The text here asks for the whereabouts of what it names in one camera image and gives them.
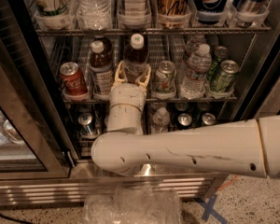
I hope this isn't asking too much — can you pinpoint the brown tea bottle left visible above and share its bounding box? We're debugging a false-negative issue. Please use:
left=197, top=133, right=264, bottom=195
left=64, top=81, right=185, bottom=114
left=90, top=40, right=114, bottom=100

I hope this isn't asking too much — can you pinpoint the white green soda can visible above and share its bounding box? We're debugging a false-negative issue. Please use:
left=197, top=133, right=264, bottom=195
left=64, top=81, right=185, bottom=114
left=153, top=61, right=176, bottom=93

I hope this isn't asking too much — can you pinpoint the orange cable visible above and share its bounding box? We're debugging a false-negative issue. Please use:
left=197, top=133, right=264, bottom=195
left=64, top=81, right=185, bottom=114
left=217, top=175, right=241, bottom=192

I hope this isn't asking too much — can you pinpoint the green can front right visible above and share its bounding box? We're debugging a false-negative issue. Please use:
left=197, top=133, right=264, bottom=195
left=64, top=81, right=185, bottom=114
left=210, top=60, right=240, bottom=93

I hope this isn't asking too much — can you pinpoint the rear water bottle middle shelf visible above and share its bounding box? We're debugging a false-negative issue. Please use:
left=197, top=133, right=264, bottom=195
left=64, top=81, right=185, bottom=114
left=183, top=35, right=206, bottom=62

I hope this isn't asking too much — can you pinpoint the glass fridge door left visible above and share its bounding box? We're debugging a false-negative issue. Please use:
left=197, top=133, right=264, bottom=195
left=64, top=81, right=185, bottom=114
left=0, top=21, right=71, bottom=181

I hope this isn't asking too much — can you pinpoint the rear tea bottle left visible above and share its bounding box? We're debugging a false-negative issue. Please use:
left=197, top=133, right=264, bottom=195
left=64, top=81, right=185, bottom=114
left=94, top=35, right=113, bottom=56

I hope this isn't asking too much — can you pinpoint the brown tea bottle white cap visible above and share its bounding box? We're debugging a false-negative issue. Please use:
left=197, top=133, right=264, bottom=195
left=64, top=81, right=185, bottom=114
left=123, top=34, right=148, bottom=83

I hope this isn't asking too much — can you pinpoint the red Coca-Cola can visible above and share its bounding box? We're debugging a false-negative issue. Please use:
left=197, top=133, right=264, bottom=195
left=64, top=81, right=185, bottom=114
left=60, top=62, right=88, bottom=95

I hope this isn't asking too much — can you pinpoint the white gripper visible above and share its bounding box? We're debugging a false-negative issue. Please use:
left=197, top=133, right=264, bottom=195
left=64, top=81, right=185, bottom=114
left=109, top=61, right=151, bottom=110

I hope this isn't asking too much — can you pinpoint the stainless steel fridge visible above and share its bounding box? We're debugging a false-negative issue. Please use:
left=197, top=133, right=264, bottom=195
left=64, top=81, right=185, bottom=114
left=0, top=0, right=280, bottom=207

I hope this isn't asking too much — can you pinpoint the green can bottom right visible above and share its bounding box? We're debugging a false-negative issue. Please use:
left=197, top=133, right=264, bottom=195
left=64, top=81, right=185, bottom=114
left=201, top=113, right=217, bottom=126

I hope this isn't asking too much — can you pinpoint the clear water bottle shelf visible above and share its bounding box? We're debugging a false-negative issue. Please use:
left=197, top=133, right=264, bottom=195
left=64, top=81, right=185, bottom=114
left=77, top=0, right=112, bottom=30
left=179, top=44, right=212, bottom=100

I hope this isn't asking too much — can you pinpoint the clear water bottle top shelf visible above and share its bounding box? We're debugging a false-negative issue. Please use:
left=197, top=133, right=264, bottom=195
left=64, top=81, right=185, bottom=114
left=77, top=0, right=112, bottom=30

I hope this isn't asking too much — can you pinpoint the clear water bottle middle shelf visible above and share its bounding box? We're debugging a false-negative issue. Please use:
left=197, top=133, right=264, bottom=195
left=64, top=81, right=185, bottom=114
left=179, top=44, right=212, bottom=100

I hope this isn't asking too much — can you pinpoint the green can rear right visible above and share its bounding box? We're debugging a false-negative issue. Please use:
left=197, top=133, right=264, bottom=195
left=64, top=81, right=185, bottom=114
left=206, top=46, right=230, bottom=81

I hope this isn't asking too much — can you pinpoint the small water bottle bottom shelf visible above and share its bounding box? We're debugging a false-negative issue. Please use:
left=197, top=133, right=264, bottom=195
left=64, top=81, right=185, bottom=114
left=150, top=107, right=170, bottom=133

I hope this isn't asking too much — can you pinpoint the blue tape cross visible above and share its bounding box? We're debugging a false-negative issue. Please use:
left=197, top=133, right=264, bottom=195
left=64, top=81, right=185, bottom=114
left=195, top=194, right=228, bottom=224

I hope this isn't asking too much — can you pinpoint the black cable on floor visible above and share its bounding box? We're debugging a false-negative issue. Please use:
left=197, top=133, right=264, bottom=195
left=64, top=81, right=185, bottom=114
left=0, top=206, right=34, bottom=224

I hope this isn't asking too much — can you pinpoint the Pepsi bottle top shelf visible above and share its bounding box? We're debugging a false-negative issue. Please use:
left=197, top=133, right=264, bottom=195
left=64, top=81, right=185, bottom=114
left=193, top=0, right=227, bottom=24

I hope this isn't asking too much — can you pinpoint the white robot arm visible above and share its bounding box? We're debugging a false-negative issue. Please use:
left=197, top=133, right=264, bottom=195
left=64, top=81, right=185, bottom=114
left=91, top=62, right=280, bottom=179

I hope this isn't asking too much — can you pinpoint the clear plastic bag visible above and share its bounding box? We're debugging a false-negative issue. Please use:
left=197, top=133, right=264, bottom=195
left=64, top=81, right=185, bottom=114
left=78, top=186, right=181, bottom=224

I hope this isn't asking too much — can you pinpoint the blue can bottom left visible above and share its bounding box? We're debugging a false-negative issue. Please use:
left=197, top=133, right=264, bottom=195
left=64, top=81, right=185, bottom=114
left=78, top=113, right=98, bottom=137

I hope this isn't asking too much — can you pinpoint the blue Pepsi can bottom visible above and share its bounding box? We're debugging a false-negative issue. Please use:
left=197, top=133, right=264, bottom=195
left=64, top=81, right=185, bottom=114
left=176, top=113, right=192, bottom=130

